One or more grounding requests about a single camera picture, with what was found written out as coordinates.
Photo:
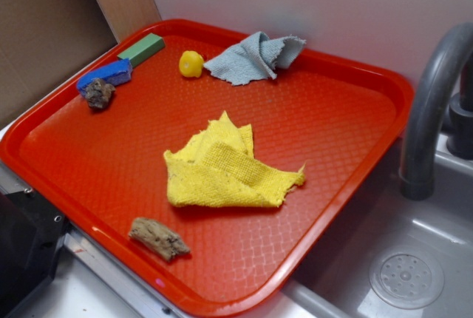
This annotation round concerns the light blue cloth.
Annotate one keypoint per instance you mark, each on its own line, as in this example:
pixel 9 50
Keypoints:
pixel 255 58

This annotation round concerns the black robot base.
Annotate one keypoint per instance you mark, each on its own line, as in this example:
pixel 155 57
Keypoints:
pixel 32 235

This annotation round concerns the yellow cloth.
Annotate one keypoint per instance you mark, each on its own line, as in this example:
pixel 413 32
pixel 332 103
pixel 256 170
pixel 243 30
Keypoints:
pixel 217 168

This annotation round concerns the red plastic tray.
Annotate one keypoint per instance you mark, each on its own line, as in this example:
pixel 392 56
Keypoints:
pixel 331 116

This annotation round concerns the yellow round toy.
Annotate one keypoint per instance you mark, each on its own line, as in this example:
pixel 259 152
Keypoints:
pixel 191 64

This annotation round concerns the light brown wood piece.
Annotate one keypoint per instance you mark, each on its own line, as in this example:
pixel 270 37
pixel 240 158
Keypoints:
pixel 158 238

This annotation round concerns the green rectangular block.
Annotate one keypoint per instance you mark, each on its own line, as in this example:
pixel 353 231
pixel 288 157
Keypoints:
pixel 143 49

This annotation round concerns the dark brown rock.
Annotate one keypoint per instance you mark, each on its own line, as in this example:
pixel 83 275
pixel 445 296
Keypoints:
pixel 99 93

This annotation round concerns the blue sponge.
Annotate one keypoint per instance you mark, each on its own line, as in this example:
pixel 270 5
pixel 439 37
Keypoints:
pixel 116 73

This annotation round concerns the grey faucet spout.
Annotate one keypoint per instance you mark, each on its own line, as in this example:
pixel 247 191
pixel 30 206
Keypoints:
pixel 439 82

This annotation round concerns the grey plastic sink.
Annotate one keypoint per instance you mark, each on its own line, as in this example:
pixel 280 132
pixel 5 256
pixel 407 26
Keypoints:
pixel 333 279

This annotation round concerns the round sink drain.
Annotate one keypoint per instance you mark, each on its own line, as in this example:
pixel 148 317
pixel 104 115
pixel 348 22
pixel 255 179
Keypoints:
pixel 406 277

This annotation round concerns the dark faucet handle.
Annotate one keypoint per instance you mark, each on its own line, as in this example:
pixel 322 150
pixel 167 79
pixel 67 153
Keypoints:
pixel 459 143

